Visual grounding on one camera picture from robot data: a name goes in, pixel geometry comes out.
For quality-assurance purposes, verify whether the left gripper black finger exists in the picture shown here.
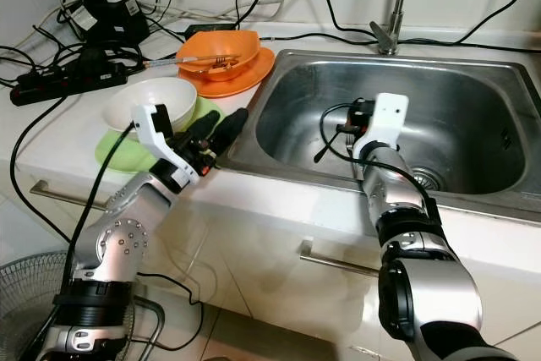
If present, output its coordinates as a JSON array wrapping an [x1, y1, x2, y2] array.
[[184, 110, 221, 150], [215, 108, 250, 157]]

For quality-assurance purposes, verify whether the metal spoon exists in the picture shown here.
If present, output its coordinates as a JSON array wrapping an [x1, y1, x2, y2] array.
[[313, 127, 352, 164]]

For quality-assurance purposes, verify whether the white bowl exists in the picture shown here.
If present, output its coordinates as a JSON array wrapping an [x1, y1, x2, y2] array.
[[104, 78, 197, 138]]

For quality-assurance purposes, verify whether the light green plate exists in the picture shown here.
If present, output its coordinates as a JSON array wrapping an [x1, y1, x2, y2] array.
[[95, 97, 225, 174]]

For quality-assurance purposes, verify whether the white kitchen base cabinet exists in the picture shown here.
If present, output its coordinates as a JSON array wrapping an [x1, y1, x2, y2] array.
[[0, 162, 541, 361]]

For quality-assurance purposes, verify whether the orange plastic plate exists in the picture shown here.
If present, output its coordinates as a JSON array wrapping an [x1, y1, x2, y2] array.
[[179, 46, 276, 98]]

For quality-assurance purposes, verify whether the small metal fork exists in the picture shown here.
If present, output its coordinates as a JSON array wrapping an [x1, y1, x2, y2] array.
[[203, 55, 242, 71]]

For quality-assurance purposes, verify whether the decorated chopstick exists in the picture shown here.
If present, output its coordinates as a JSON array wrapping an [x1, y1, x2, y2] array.
[[148, 55, 242, 68]]

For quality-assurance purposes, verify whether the orange plastic bowl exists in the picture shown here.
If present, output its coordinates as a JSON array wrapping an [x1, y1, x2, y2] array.
[[178, 30, 261, 81]]

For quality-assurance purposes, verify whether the metal sink drain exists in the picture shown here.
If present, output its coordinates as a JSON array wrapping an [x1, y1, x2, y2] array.
[[410, 167, 449, 193]]

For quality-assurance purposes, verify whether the small flat black adapter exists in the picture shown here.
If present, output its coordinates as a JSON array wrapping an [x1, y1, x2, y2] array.
[[184, 25, 233, 42]]

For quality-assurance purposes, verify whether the stainless steel sink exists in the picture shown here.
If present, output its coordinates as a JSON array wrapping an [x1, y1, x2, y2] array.
[[224, 48, 541, 225]]

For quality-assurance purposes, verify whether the chrome faucet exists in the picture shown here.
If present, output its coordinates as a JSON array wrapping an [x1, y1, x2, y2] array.
[[370, 0, 449, 56]]

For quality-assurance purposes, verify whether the large black power adapter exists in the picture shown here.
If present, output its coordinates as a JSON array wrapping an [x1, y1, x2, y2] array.
[[69, 0, 149, 47]]

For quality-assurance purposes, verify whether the black power strip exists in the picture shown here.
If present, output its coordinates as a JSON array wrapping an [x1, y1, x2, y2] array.
[[10, 61, 129, 107]]

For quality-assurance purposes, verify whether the grey floor fan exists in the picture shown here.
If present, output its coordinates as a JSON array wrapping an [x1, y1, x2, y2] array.
[[0, 251, 136, 361]]

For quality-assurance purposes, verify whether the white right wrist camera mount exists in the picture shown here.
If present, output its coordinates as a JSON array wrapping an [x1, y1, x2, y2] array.
[[353, 92, 409, 163]]

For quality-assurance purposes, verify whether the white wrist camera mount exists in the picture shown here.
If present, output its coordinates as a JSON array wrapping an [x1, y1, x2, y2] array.
[[353, 92, 409, 163], [131, 103, 197, 193]]

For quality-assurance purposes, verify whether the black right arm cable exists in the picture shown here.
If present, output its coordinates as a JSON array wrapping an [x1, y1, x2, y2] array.
[[320, 103, 440, 218]]

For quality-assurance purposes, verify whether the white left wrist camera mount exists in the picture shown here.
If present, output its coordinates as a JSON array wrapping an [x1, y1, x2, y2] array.
[[131, 103, 197, 193]]

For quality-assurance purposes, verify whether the silver cabinet handle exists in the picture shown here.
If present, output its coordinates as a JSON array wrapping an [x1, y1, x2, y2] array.
[[27, 180, 90, 210], [300, 240, 385, 277]]

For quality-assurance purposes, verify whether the black power strip cable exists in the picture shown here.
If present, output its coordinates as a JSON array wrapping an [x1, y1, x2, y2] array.
[[13, 90, 102, 252]]

